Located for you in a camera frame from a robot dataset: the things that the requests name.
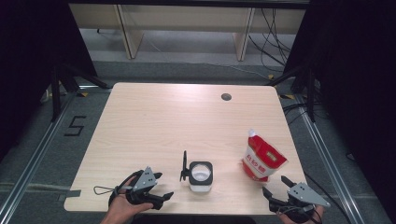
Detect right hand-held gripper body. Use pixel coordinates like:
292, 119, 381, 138
270, 182, 332, 224

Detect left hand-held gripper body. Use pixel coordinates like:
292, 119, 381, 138
125, 165, 159, 206

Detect red and white sugar pouch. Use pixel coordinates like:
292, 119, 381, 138
241, 128, 289, 183

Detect clear container with black lid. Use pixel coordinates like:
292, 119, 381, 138
178, 149, 215, 193

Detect person's right hand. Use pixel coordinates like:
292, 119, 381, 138
276, 204, 325, 224

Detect person's left hand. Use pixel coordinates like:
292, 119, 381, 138
101, 175, 155, 224

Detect grey tape strip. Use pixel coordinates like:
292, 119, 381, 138
58, 189, 82, 202

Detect black metal stand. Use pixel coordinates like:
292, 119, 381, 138
265, 65, 318, 124
50, 61, 114, 123

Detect black curtain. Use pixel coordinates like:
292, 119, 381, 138
284, 0, 396, 218
0, 0, 98, 162

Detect black wrist strap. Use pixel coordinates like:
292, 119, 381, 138
309, 208, 325, 224
107, 169, 145, 208

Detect thin grey cord loop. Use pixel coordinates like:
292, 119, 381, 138
92, 185, 120, 196

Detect aluminium floor rail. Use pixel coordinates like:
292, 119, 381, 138
293, 93, 366, 224
0, 92, 78, 224

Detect black floor cables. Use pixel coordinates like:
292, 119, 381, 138
281, 102, 313, 126

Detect bundle of black cables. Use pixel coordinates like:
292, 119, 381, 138
247, 7, 297, 74

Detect light wooden desk frame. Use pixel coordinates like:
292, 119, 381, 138
68, 3, 307, 63

